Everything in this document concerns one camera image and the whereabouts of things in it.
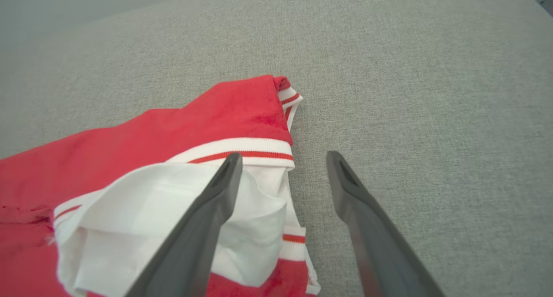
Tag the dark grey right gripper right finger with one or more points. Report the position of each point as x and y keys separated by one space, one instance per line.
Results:
x=376 y=241

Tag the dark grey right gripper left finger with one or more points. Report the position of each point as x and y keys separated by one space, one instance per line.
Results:
x=194 y=236

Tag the red white basketball garment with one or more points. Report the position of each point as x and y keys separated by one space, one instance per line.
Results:
x=164 y=158

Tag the grey fabric sofa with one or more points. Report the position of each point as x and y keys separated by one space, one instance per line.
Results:
x=410 y=94

